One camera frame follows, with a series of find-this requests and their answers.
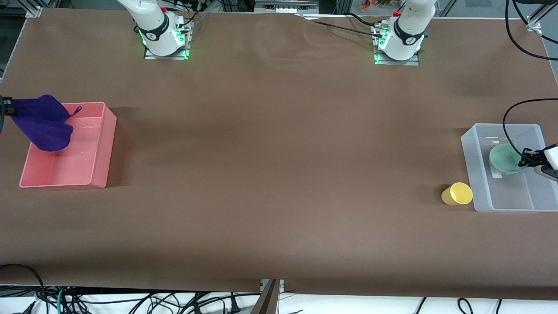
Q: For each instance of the green bowl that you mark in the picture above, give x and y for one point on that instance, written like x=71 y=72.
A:
x=503 y=159

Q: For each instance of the purple microfibre cloth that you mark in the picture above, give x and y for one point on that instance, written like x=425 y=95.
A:
x=43 y=126

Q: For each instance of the yellow plastic cup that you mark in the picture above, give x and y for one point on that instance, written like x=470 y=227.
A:
x=460 y=194

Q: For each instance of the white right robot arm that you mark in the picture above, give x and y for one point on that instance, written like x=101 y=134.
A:
x=152 y=26

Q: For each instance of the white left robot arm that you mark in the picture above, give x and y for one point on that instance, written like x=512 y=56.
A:
x=405 y=39

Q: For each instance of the clear plastic bin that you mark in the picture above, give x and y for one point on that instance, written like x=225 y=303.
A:
x=514 y=196

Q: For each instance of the pink plastic bin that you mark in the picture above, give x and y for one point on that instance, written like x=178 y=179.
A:
x=83 y=161

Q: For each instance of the grey power strip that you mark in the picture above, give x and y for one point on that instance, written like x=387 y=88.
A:
x=285 y=5

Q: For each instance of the aluminium frame corner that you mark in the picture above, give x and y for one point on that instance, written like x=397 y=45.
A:
x=34 y=9
x=535 y=24

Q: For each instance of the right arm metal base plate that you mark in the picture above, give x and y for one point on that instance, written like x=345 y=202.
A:
x=168 y=57

